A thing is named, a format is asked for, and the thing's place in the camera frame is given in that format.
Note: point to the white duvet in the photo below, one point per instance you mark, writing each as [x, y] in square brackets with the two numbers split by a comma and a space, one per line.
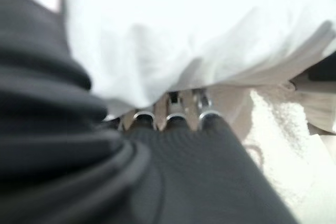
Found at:
[157, 24]

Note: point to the white fringed textured blanket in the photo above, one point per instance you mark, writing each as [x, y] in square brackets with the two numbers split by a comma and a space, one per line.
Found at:
[283, 129]

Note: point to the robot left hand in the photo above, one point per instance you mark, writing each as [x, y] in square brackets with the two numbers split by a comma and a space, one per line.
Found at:
[105, 176]

